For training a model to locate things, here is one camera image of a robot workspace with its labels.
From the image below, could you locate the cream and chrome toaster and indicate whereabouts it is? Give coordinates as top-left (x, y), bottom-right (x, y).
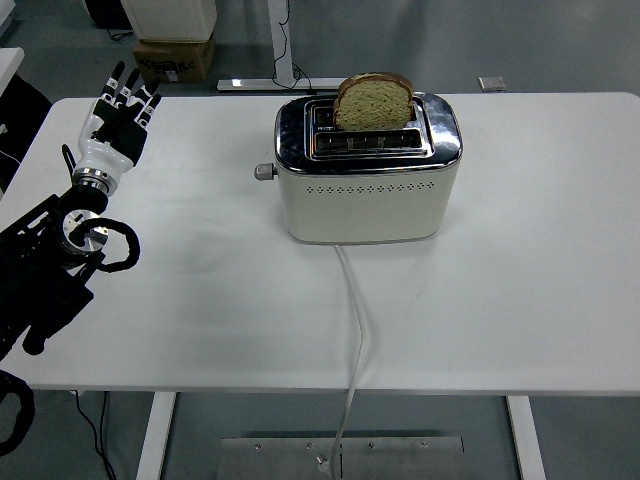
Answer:
top-left (253, 91), bottom-right (464, 246)

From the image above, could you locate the black chair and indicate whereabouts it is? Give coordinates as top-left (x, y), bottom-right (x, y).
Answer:
top-left (0, 72), bottom-right (54, 196)

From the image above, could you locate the white power cord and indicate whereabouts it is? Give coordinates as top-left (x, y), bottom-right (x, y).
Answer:
top-left (315, 243), bottom-right (372, 476)

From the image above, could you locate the black case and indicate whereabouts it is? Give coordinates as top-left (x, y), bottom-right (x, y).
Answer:
top-left (83, 0), bottom-right (134, 30)

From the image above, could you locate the white table leg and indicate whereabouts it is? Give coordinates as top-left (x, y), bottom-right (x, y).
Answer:
top-left (505, 395), bottom-right (548, 480)
top-left (135, 392), bottom-right (178, 480)

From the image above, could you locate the black cable on desk leg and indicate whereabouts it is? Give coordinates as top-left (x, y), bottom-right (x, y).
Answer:
top-left (272, 0), bottom-right (315, 94)

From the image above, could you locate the white desk leg with foot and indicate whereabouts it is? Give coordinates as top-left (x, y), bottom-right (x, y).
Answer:
top-left (216, 0), bottom-right (356, 93)

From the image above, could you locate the small white side table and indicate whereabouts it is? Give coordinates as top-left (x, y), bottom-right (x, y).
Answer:
top-left (0, 47), bottom-right (26, 99)

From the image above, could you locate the brown bread slice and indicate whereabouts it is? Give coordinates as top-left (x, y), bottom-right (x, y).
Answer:
top-left (333, 72), bottom-right (415, 133)

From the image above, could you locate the brown cardboard box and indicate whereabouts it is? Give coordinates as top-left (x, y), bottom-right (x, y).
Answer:
top-left (132, 33), bottom-right (217, 84)

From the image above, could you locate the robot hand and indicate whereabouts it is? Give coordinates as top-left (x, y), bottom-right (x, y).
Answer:
top-left (73, 60), bottom-right (163, 182)

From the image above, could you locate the white box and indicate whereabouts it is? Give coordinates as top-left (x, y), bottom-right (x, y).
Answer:
top-left (119, 0), bottom-right (219, 43)

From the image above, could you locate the black floor cable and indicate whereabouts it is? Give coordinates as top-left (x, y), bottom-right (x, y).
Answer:
top-left (69, 390), bottom-right (119, 480)
top-left (98, 391), bottom-right (110, 480)

